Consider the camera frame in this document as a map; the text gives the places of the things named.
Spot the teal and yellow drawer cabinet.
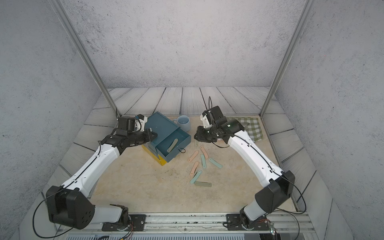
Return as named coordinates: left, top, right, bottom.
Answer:
left=143, top=112, right=183, bottom=166

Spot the aluminium front rail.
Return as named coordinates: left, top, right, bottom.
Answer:
left=58, top=211, right=318, bottom=240

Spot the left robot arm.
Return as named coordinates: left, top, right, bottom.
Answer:
left=46, top=129, right=158, bottom=230

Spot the mint fruit knife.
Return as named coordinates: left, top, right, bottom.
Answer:
left=201, top=154, right=207, bottom=169
left=209, top=158, right=223, bottom=169
left=190, top=170, right=202, bottom=184

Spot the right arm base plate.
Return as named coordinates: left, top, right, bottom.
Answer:
left=223, top=214, right=270, bottom=231

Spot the olive fruit knife bottom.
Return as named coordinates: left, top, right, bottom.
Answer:
left=194, top=181, right=212, bottom=188

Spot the aluminium frame post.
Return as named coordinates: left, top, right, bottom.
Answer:
left=49, top=0, right=122, bottom=117
left=260, top=0, right=316, bottom=118

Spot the mint fruit knife middle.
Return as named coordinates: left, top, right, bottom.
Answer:
left=201, top=154, right=207, bottom=169

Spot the pink fruit knife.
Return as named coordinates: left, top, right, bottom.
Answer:
left=188, top=150, right=199, bottom=162
left=200, top=147, right=209, bottom=160
left=190, top=162, right=200, bottom=177

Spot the mint fruit knife lower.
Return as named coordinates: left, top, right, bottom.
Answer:
left=190, top=170, right=202, bottom=184

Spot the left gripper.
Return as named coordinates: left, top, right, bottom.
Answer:
left=128, top=128, right=159, bottom=146

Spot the right aluminium frame post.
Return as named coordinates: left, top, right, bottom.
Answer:
left=260, top=0, right=316, bottom=118

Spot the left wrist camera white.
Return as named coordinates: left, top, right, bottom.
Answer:
left=135, top=114, right=148, bottom=132

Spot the left aluminium frame post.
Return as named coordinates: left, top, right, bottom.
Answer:
left=49, top=0, right=122, bottom=117

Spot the pink fruit knife lower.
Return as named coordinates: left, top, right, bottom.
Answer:
left=190, top=162, right=200, bottom=177

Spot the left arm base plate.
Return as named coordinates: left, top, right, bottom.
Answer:
left=102, top=214, right=147, bottom=232

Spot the green checkered cloth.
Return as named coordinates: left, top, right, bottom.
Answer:
left=237, top=117, right=263, bottom=142

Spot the teal top drawer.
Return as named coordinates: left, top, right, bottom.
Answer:
left=153, top=128, right=192, bottom=163

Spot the pink fruit knife upper right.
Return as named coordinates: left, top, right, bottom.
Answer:
left=200, top=147, right=209, bottom=160

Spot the light blue mug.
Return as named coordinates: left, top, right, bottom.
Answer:
left=173, top=116, right=191, bottom=132

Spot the pink fruit knife upper left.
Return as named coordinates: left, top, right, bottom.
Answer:
left=188, top=150, right=199, bottom=162

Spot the mint fruit knife right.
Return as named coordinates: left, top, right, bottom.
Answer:
left=209, top=158, right=223, bottom=169

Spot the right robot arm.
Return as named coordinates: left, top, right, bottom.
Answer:
left=194, top=117, right=295, bottom=230

